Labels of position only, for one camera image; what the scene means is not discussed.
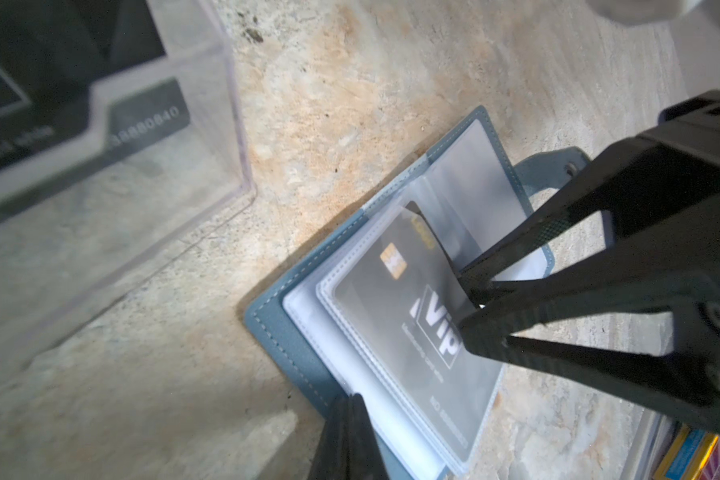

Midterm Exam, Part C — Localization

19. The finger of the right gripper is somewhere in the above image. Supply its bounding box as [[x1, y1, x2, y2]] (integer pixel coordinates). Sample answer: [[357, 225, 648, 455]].
[[457, 274, 720, 434]]

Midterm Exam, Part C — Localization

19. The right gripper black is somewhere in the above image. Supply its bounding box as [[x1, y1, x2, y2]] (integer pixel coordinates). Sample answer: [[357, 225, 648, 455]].
[[459, 90, 720, 297]]

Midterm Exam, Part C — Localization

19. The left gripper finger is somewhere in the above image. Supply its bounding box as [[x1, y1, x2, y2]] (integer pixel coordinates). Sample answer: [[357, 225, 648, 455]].
[[308, 394, 389, 480]]

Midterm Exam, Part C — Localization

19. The blue card holder wallet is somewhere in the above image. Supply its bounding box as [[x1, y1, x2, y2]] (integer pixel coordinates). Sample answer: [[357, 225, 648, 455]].
[[244, 107, 589, 479]]

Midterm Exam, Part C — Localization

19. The black vip card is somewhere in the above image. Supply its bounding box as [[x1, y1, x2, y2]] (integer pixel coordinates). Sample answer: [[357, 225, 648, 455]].
[[0, 1, 166, 171], [316, 205, 502, 474]]

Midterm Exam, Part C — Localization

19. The pink orange patterned card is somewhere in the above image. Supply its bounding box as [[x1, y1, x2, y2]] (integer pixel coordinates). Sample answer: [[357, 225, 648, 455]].
[[652, 424, 720, 480]]

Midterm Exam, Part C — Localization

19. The black VIP card in box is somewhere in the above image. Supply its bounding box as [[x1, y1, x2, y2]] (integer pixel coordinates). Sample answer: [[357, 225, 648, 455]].
[[0, 1, 166, 171]]

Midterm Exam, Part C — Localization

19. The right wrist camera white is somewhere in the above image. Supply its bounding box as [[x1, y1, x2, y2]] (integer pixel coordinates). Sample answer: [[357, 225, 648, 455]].
[[586, 0, 702, 26]]

